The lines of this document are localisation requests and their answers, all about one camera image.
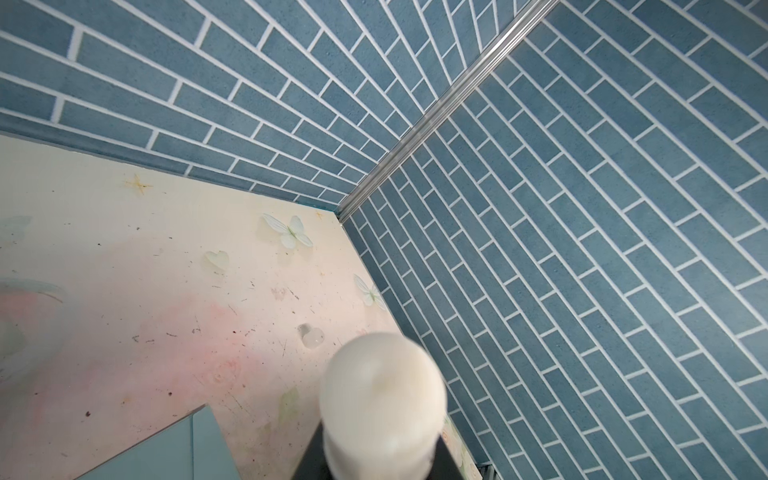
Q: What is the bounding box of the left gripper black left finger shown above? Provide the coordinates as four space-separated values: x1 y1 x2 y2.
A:
291 423 327 480

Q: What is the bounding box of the translucent glue stick cap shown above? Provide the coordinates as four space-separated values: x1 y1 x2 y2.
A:
298 324 325 350

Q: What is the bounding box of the teal envelope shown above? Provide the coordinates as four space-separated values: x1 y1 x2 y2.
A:
81 405 240 479

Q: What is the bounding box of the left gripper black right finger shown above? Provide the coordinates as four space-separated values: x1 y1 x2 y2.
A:
434 436 464 480

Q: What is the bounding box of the white glue stick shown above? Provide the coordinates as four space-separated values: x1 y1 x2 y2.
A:
319 332 447 479

